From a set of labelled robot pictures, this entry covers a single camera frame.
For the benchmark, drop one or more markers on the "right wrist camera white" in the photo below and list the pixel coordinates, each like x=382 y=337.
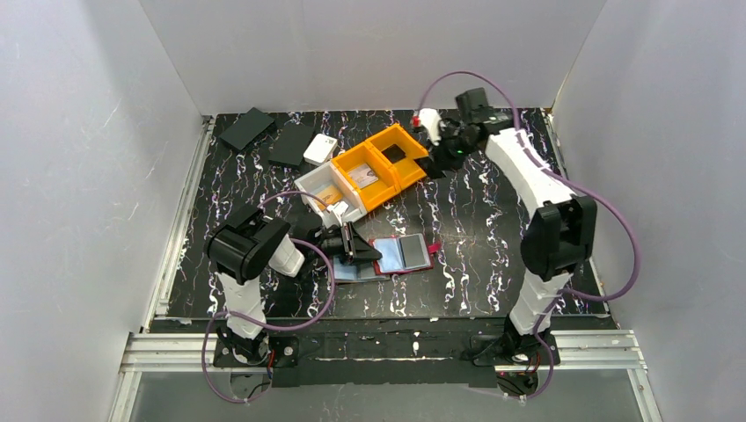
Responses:
x=429 y=121

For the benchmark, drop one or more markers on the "black flat box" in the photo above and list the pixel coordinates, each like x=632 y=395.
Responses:
x=246 y=129
x=292 y=142

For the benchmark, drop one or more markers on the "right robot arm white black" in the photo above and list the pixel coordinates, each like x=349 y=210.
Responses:
x=561 y=231

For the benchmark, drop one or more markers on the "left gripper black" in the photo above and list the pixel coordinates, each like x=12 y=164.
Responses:
x=347 y=243

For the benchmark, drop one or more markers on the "white small box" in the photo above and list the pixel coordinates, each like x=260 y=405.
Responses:
x=320 y=149

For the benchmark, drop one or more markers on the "grey card holder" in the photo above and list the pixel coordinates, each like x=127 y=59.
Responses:
x=348 y=273

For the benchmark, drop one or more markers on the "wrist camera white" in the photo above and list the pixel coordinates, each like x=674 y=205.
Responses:
x=429 y=121
x=338 y=209

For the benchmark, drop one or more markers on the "red leather card holder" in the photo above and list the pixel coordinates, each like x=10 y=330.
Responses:
x=404 y=254

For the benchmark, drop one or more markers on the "orange bin middle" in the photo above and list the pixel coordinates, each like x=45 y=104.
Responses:
x=384 y=189

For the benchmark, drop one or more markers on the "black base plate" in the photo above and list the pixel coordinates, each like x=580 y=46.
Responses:
x=371 y=351

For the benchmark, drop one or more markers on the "orange bin right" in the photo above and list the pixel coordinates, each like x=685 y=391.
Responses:
x=407 y=171

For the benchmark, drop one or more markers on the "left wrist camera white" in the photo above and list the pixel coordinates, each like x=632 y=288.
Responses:
x=338 y=209

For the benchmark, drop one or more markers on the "black flat box right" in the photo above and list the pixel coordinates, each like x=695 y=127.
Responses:
x=292 y=142

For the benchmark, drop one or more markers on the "id card in bin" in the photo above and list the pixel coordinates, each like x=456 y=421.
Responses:
x=363 y=176

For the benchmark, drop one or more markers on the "orange bin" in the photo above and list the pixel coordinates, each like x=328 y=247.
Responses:
x=384 y=189
x=407 y=171

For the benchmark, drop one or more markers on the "black card in bin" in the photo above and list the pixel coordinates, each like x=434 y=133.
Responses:
x=394 y=153

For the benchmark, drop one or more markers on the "orange card in bin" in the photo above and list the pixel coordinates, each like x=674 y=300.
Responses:
x=328 y=195

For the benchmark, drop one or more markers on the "black flat box left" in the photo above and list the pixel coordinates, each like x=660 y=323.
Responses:
x=246 y=129

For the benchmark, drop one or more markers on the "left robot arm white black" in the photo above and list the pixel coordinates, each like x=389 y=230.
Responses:
x=249 y=241

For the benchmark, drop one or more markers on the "aluminium rail frame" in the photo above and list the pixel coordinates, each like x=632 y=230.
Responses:
x=592 y=356

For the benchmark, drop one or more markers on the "white plastic bin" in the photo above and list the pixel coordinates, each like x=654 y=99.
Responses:
x=325 y=175

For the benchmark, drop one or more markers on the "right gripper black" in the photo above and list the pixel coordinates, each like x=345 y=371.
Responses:
x=442 y=154

